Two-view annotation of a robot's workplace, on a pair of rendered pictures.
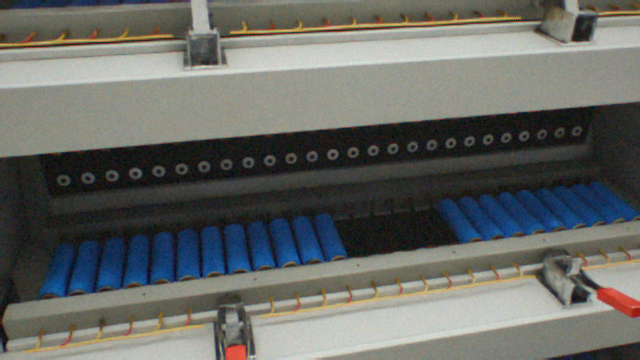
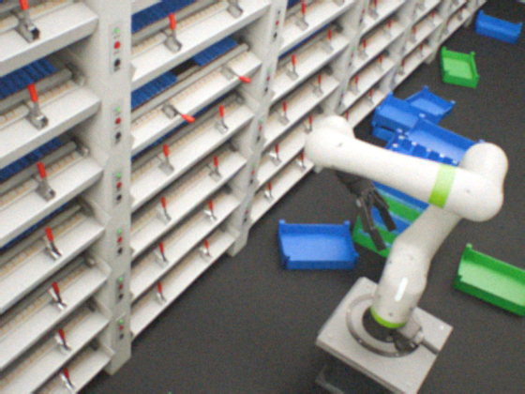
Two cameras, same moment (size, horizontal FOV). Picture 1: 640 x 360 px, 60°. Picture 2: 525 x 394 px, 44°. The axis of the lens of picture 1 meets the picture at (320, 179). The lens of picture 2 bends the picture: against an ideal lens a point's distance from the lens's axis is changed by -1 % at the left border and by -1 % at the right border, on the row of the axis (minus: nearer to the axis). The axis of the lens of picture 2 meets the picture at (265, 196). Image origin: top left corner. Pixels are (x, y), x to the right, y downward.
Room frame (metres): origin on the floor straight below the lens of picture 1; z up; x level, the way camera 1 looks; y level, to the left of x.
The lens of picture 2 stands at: (-0.73, 1.04, 1.95)
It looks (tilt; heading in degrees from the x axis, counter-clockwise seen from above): 42 degrees down; 307
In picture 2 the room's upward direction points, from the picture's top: 10 degrees clockwise
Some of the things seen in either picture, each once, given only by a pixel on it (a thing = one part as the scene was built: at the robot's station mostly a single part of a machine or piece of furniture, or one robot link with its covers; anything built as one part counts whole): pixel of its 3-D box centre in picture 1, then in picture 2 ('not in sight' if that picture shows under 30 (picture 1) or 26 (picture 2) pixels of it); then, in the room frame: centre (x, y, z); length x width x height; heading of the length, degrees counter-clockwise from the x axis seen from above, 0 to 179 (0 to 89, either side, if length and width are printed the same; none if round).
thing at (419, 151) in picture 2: not in sight; (420, 163); (0.06, -0.95, 0.44); 0.30 x 0.20 x 0.08; 13
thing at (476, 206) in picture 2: not in sight; (467, 193); (-0.32, -0.36, 0.89); 0.18 x 0.13 x 0.12; 23
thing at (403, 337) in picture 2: not in sight; (400, 328); (-0.32, -0.32, 0.33); 0.26 x 0.15 x 0.06; 2
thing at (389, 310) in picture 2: not in sight; (398, 290); (-0.26, -0.33, 0.46); 0.16 x 0.13 x 0.19; 113
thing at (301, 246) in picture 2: not in sight; (317, 244); (0.24, -0.64, 0.04); 0.30 x 0.20 x 0.08; 51
